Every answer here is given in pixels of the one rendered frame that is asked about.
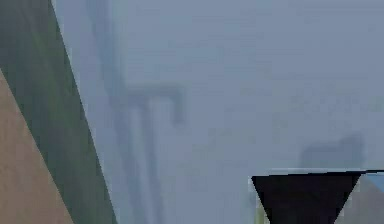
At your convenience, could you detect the black triangular shape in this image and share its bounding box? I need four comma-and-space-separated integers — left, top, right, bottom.
250, 170, 384, 224

